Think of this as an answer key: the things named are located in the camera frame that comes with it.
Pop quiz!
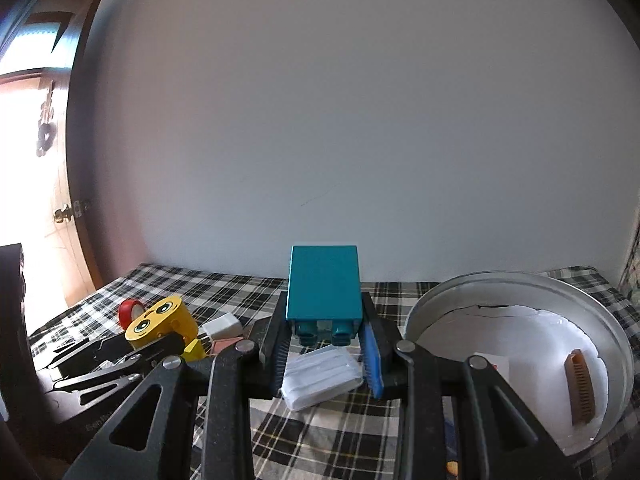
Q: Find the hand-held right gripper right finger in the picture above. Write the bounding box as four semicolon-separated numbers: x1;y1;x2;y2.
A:
360;293;571;480

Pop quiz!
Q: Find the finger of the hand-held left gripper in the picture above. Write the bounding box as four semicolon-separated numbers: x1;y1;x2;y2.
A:
51;356;152;407
49;333;186;375

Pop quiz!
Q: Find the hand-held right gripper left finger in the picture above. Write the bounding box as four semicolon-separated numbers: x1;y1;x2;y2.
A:
62;294;291;480

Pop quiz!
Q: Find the copper brown block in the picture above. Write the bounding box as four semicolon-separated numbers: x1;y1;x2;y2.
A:
210;335;247;357

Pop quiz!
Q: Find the white plastic packet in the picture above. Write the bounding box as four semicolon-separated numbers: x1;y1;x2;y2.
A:
280;347;365;413

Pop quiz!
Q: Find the yellow smiley face block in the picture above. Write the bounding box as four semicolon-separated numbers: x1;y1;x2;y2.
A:
124;296;200;354

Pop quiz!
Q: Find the yellow square toy block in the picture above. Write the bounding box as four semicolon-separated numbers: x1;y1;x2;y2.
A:
182;338;209;364

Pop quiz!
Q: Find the teal toy block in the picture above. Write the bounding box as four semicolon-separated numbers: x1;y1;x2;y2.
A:
285;245;364;347

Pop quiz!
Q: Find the round metal pan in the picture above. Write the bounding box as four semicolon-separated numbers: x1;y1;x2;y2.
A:
404;271;635;457

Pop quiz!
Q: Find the red tape roll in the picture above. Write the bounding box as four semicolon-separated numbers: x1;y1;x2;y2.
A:
118;299;146;331

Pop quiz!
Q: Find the white power adapter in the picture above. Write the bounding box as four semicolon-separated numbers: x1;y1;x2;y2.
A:
200;312;244;344

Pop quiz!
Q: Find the white card with red mark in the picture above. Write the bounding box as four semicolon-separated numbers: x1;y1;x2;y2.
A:
475;352;511;379

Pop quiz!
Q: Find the white paper pan liner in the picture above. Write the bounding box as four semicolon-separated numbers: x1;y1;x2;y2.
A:
414;304;610;447

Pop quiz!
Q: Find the wooden door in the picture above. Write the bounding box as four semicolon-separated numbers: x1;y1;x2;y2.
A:
0;67;97;313

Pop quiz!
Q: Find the brown comb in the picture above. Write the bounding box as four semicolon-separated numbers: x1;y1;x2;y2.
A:
564;349;597;426

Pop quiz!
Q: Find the hanging door ornament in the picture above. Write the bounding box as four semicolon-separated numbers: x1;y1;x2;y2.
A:
35;87;57;159

